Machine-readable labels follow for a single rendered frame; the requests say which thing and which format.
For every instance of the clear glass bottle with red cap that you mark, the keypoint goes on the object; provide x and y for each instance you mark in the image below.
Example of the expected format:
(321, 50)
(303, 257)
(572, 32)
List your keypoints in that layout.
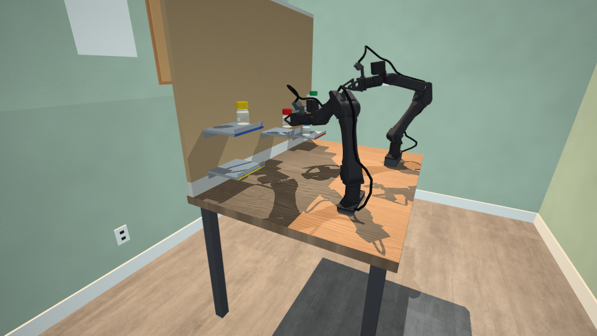
(286, 112)

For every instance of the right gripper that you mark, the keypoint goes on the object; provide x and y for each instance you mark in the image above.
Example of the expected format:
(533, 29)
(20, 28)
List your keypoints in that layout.
(362, 83)

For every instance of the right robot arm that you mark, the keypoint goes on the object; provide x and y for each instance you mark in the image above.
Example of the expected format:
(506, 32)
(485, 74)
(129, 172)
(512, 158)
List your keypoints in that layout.
(420, 100)

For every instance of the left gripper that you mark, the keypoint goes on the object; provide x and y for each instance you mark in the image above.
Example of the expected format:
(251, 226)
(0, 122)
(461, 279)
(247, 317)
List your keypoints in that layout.
(298, 118)

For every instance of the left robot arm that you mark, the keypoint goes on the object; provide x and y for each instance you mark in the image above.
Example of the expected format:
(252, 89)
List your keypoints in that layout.
(350, 171)

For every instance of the clear bottle with yellow cap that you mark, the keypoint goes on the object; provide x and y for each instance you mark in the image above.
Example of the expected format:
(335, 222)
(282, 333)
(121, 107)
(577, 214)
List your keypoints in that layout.
(242, 113)

